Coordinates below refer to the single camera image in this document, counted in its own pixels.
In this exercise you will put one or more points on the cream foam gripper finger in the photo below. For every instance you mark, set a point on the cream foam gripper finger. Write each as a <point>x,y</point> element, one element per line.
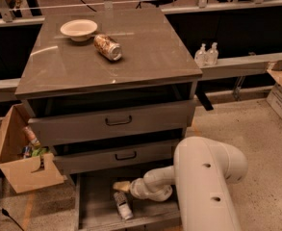
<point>122,186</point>

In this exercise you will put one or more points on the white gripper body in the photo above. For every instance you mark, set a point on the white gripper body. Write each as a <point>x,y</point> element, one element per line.
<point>136,188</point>

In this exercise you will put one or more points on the clear plastic water bottle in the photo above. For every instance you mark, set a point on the clear plastic water bottle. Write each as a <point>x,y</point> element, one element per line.
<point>122,205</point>

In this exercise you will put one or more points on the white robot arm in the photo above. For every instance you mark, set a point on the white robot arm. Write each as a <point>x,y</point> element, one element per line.
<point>201,171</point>

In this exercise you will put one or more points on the grey bottom drawer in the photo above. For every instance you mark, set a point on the grey bottom drawer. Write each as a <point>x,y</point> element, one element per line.
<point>96,209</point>

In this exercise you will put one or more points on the grey drawer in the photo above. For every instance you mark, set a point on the grey drawer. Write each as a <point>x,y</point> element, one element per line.
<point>115,123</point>
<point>95,155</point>
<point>96,209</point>

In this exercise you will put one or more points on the grey middle drawer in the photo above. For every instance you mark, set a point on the grey middle drawer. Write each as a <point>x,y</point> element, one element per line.
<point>95,155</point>

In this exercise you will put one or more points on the grey top drawer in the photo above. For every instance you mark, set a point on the grey top drawer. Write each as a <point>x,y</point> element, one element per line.
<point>115,123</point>

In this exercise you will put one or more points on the grey drawer cabinet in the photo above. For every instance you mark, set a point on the grey drawer cabinet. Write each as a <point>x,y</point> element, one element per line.
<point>63,77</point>

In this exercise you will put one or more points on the left clear sanitizer bottle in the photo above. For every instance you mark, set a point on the left clear sanitizer bottle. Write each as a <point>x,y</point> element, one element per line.
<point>200,55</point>

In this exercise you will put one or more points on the clear sanitizer bottle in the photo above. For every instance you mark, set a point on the clear sanitizer bottle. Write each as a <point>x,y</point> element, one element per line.
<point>212,54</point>
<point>200,55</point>

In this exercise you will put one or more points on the right clear sanitizer bottle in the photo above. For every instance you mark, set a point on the right clear sanitizer bottle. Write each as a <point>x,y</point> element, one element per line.
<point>212,54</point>

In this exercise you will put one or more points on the snack items in box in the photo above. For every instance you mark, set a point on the snack items in box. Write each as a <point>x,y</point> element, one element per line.
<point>34,147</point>

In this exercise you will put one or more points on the brown cardboard box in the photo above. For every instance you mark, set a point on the brown cardboard box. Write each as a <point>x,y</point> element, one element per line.
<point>24,175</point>

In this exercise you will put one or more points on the brown soda can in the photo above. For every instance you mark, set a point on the brown soda can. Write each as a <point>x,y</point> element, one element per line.
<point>108,47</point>

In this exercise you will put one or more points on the white paper bowl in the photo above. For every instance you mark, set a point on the white paper bowl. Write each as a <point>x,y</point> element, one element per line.
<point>79,29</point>

